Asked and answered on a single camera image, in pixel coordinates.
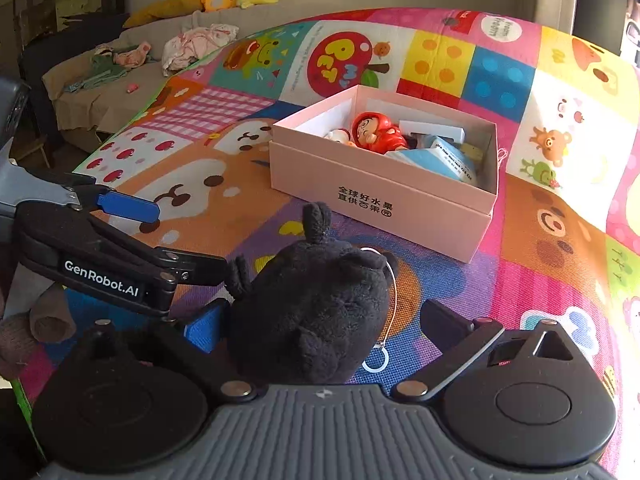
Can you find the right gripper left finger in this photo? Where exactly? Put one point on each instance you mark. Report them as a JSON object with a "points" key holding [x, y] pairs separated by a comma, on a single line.
{"points": [[195, 348]]}

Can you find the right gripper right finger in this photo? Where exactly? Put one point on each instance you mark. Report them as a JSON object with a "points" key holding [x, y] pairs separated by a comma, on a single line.
{"points": [[461, 343]]}

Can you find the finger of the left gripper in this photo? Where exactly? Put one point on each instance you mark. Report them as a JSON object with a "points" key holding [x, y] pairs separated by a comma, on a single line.
{"points": [[99, 197], [86, 254]]}

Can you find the black plush toy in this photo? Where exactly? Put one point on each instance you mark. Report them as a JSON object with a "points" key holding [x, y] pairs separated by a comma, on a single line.
{"points": [[313, 313]]}

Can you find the blue wet wipes pack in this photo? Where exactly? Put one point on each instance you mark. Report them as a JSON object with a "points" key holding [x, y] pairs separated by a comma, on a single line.
{"points": [[439, 157]]}

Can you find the red hooded doll figure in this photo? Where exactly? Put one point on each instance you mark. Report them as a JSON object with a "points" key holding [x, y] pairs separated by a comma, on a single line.
{"points": [[375, 132]]}

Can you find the brown gloved left hand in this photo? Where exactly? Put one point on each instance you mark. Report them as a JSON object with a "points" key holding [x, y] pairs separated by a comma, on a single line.
{"points": [[48, 322]]}

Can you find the beige sofa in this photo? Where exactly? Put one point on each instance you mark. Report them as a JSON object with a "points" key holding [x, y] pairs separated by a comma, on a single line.
{"points": [[103, 88]]}

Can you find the colourful play mat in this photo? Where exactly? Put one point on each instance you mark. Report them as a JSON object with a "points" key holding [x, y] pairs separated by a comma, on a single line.
{"points": [[498, 160]]}

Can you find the green pink clothes pile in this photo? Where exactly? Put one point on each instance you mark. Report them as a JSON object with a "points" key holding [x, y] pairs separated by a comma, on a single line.
{"points": [[109, 64]]}

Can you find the pink white crumpled clothes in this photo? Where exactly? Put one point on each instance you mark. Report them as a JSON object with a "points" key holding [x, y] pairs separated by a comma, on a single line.
{"points": [[195, 44]]}

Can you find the pink cardboard box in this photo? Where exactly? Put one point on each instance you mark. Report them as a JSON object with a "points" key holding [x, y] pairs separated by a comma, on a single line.
{"points": [[431, 210]]}

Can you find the yellow white cake toy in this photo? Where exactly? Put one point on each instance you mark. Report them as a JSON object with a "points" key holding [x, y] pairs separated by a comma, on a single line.
{"points": [[473, 153]]}

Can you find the yellow long pillow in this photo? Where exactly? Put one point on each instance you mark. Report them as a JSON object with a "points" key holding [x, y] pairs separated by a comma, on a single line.
{"points": [[161, 10]]}

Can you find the small white red bottle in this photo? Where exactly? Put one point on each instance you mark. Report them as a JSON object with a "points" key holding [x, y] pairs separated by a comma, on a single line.
{"points": [[341, 136]]}

